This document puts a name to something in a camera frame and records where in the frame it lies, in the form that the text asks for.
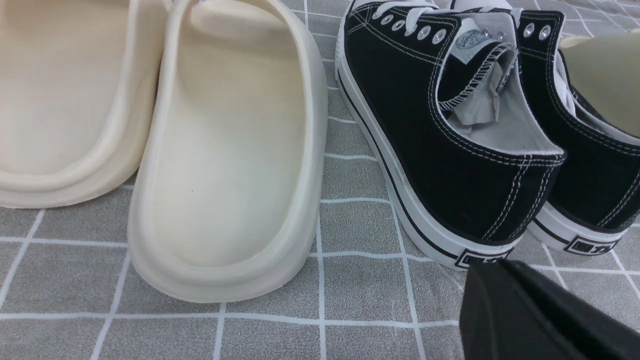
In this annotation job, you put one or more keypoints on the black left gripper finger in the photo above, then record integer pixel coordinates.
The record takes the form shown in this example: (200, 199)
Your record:
(509, 311)

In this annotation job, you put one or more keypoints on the grey checked tablecloth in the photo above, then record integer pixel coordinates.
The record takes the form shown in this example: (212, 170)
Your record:
(68, 290)

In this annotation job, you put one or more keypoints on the right black canvas sneaker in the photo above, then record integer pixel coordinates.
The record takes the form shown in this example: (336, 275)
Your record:
(595, 197)

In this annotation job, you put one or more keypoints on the black canvas sneaker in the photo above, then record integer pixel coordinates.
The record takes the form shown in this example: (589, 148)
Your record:
(438, 95)
(595, 197)

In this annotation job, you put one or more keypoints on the left black canvas sneaker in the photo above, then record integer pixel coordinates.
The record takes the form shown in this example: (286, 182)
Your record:
(438, 95)

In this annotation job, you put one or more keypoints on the left olive foam slipper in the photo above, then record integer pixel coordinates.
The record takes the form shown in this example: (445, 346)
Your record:
(605, 75)

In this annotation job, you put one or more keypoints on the right cream foam slipper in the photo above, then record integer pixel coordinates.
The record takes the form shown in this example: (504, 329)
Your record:
(227, 197)

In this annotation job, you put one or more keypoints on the cream foam slipper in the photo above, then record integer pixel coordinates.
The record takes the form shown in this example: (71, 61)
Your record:
(78, 88)
(227, 197)

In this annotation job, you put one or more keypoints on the left cream foam slipper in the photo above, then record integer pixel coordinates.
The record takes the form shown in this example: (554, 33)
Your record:
(78, 88)

